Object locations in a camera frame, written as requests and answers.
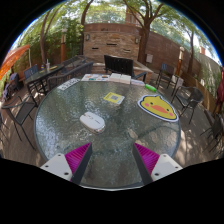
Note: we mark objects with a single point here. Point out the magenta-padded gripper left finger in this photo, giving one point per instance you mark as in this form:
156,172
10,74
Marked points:
77,158

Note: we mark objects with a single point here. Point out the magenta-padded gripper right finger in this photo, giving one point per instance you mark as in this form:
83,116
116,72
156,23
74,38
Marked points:
148,159

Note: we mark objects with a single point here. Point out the white computer mouse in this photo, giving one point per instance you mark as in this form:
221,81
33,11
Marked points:
92,122

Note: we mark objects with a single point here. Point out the yellow duck-shaped mouse pad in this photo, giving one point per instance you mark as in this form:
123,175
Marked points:
158,108

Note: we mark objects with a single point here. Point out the yellow square card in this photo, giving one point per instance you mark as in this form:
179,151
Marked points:
114,98

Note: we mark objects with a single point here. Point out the black metal mesh chair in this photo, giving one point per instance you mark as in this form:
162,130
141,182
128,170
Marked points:
195,95
216,128
22,113

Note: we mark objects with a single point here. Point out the green bottle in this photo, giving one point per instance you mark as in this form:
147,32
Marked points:
150,88

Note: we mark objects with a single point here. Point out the white printed sheet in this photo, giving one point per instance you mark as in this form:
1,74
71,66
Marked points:
69,84

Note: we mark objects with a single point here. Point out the small white blue box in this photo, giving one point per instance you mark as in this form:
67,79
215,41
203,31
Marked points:
137,82

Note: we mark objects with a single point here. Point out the colourful brochure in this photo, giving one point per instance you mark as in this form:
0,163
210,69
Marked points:
95,77

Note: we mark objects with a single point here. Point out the white flat box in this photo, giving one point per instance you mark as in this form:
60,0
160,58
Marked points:
115,77
125,79

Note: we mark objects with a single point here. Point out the dark wicker chair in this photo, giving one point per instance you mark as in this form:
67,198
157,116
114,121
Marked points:
74,61
71,75

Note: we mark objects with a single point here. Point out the dark patio table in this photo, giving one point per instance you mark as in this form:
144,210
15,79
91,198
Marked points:
43,74

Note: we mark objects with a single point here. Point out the black metal patio chair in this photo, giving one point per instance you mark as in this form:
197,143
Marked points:
166,70

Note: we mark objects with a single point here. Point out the low stone planter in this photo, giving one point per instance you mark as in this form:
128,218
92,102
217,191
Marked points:
141,66

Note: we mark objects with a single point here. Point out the clear cup with straw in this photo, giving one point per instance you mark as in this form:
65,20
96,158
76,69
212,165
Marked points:
47,66

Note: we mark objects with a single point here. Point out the blue-grey patio chair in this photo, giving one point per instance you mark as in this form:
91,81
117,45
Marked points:
30,71

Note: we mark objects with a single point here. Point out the thin tree by fence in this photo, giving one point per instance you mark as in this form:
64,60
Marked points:
191,56

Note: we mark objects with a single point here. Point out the large tree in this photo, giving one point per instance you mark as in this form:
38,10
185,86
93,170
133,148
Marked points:
144,43

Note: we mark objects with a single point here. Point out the slim forked tree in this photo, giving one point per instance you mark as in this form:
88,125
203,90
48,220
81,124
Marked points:
42,43

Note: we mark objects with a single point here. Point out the orange patio umbrella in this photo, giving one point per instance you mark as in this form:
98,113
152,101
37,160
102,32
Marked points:
13,56

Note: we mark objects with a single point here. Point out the grey wall utility box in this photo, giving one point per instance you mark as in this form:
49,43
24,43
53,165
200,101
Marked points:
149,58

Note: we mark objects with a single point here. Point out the wall lantern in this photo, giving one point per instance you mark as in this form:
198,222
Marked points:
87,37
137,40

